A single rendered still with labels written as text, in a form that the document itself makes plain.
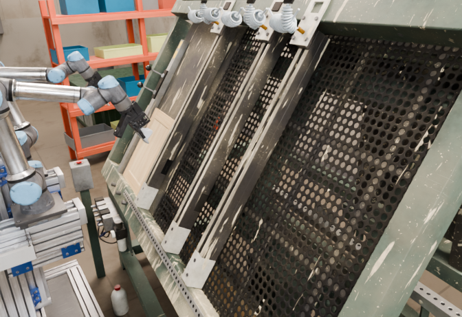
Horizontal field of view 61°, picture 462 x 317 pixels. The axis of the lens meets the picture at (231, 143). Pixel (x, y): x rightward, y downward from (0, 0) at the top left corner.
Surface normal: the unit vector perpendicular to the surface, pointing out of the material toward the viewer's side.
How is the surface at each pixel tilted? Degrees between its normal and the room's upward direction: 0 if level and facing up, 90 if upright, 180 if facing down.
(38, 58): 90
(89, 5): 90
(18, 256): 90
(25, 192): 98
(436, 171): 56
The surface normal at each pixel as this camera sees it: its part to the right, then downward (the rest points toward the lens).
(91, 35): 0.56, 0.28
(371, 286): -0.76, -0.35
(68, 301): -0.04, -0.93
